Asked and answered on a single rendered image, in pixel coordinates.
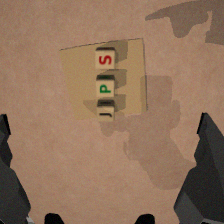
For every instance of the tan block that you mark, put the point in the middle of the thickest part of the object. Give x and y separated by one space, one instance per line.
105 58
105 86
105 110

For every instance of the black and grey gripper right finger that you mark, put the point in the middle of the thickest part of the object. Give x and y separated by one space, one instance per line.
201 198

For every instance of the tan flat mat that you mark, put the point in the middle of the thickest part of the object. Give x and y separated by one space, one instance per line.
80 74

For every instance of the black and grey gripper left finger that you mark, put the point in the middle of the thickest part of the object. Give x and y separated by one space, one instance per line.
14 203

